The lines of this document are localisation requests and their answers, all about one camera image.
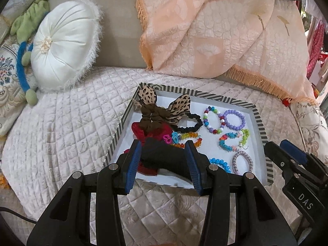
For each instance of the blue green plush toy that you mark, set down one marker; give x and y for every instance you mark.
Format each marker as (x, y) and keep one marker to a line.
(24, 27)

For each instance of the beige bolster pillow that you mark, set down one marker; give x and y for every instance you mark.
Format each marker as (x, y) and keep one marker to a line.
(11, 11)

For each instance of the round white satin pillow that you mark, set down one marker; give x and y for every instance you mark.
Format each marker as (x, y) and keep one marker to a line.
(66, 45)

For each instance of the peach fringed blanket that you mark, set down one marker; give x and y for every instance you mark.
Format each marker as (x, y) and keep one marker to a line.
(260, 43)

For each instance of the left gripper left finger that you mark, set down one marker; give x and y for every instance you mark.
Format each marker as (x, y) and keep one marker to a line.
(128, 165)

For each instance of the leopard print bow scrunchie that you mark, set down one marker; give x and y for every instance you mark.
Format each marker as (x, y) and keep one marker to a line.
(155, 118)

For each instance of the floral embroidered cushion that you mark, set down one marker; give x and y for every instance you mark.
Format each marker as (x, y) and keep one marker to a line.
(13, 99)

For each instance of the striped tray box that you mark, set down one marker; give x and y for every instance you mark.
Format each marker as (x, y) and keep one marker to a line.
(229, 131)

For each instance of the small red object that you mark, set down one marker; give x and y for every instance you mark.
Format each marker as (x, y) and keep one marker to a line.
(286, 102)

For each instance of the quilted beige bedspread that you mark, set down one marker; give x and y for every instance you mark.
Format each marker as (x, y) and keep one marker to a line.
(72, 131)

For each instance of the black velvet bow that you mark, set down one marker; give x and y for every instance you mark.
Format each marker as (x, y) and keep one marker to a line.
(159, 155)

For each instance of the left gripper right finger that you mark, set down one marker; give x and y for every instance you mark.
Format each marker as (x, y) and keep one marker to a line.
(197, 165)

